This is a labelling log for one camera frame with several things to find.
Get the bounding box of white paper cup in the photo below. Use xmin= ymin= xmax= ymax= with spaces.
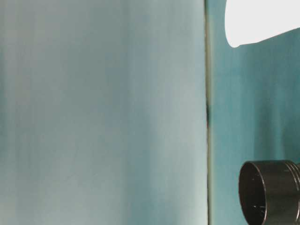
xmin=224 ymin=0 xmax=300 ymax=49

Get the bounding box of black cup holder red handle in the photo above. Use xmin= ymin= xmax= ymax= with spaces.
xmin=238 ymin=159 xmax=300 ymax=225

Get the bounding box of pale blue-green backdrop cloth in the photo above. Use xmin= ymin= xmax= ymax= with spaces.
xmin=0 ymin=0 xmax=208 ymax=225

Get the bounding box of blue-green table cloth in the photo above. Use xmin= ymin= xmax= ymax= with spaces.
xmin=206 ymin=0 xmax=300 ymax=225

